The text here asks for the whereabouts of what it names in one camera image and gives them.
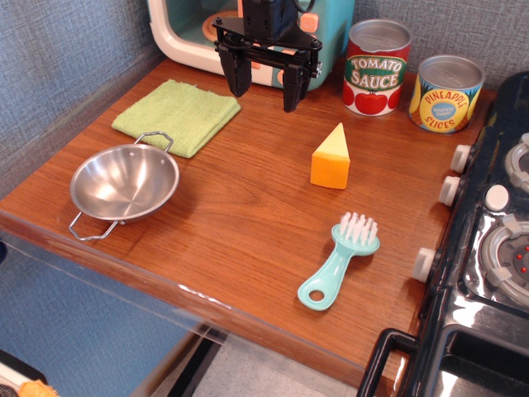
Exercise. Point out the small steel pot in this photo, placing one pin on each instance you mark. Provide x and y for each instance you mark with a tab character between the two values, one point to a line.
125	183

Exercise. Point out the teal dish brush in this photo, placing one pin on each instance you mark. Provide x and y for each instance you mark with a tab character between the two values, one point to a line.
355	235

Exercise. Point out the tomato sauce can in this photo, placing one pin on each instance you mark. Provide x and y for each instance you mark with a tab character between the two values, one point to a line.
376	62

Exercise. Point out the orange cheese wedge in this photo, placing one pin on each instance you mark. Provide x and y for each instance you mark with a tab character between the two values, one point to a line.
330	162

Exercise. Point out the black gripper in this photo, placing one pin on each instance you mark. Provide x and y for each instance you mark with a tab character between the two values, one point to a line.
268	33

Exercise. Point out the black toy stove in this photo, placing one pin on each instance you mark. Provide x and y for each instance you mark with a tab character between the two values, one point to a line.
473	335

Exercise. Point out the white stove knob middle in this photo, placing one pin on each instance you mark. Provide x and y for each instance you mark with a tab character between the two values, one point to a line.
448	190

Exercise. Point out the pineapple slices can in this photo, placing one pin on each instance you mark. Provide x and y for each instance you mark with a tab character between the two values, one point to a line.
446	92

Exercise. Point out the white stove knob upper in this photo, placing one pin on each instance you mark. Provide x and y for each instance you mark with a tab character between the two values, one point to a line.
460	158

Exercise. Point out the white stove knob lower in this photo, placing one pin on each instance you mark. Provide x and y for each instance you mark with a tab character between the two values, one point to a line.
423	264

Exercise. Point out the white stove knob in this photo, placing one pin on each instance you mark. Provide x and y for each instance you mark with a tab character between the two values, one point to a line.
448	190
460	158
423	264

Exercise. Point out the orange object bottom corner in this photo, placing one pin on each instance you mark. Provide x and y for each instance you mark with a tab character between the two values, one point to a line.
36	388

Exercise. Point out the green folded cloth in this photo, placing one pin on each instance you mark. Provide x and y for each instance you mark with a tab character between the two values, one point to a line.
191	117

